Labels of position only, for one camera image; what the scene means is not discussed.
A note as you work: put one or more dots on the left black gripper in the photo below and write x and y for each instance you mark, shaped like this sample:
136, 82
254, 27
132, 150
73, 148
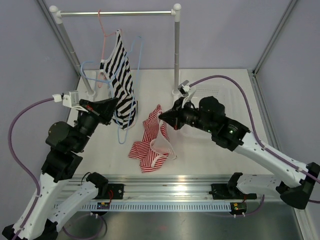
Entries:
103, 110

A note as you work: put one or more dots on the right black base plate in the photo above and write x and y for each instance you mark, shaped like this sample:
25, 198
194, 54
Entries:
221, 191

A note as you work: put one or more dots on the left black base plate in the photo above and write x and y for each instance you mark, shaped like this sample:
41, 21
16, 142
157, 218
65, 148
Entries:
115, 191

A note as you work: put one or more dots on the blue hanger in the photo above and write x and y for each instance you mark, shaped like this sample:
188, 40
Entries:
121, 134

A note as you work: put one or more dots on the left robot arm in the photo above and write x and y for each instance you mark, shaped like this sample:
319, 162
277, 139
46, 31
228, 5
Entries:
40, 221

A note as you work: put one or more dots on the aluminium mounting rail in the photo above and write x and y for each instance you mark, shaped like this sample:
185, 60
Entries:
189, 188

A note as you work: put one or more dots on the pink hanger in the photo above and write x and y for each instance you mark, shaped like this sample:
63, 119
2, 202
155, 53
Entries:
105, 36

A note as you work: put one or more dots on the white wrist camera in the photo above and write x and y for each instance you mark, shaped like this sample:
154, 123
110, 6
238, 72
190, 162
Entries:
69, 99
187, 91

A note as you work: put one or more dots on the white slotted cable duct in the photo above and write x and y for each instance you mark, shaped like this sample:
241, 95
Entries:
118, 206

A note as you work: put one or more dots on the black white striped tank top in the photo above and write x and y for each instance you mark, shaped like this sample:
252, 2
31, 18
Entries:
117, 71

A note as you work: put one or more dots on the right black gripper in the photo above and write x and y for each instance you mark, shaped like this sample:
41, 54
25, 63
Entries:
175, 116

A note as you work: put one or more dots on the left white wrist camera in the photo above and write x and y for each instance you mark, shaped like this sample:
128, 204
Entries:
69, 99

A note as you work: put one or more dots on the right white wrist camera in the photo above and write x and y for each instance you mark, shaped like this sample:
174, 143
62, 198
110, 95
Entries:
187, 91

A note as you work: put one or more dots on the red white striped tank top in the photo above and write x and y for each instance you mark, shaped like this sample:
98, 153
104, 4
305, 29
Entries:
155, 148

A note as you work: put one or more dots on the silver white clothes rack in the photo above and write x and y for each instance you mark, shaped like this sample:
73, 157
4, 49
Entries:
175, 12

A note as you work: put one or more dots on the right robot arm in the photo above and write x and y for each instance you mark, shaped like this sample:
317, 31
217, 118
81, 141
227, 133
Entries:
291, 180

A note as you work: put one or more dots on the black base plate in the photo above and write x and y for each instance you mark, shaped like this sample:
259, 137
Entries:
115, 191
221, 191

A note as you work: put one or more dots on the white plastic basket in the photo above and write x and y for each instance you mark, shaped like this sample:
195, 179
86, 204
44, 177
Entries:
224, 94

